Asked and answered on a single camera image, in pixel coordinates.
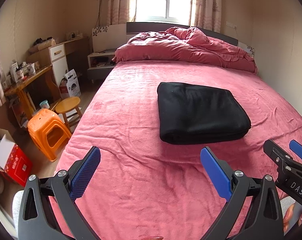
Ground bright window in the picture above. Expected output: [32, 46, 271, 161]
[136, 0, 191, 25]

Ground white floral headboard panel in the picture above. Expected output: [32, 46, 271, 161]
[92, 24, 127, 52]

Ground red crumpled duvet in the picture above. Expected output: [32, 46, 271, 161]
[113, 27, 257, 74]

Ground right floral curtain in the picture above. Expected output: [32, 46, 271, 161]
[189, 0, 222, 33]

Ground wooden desk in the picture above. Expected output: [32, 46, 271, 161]
[5, 65, 62, 128]

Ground white bedside nightstand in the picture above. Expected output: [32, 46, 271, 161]
[87, 50, 116, 83]

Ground pink bed sheet mattress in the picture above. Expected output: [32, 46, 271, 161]
[57, 60, 302, 239]

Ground orange plastic stool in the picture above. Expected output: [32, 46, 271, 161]
[28, 109, 72, 162]

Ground white drawer cabinet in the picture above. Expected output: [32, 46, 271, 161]
[26, 37, 89, 86]

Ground left floral curtain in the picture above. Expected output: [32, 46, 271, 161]
[107, 0, 137, 25]

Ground round wooden stool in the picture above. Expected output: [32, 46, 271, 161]
[54, 96, 83, 132]

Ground person's right hand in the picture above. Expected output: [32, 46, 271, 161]
[283, 202, 302, 233]

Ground white appliance box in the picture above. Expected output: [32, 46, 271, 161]
[59, 69, 81, 99]

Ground black embroidered pants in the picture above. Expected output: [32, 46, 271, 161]
[157, 82, 251, 145]

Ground red cardboard box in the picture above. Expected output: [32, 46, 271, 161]
[0, 128, 33, 187]

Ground dark bed headboard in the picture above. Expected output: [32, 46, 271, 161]
[125, 22, 239, 47]

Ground floral curtain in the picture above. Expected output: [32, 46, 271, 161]
[189, 0, 222, 33]
[107, 0, 137, 25]

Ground teal lidded cup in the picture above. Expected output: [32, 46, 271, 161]
[39, 100, 50, 109]

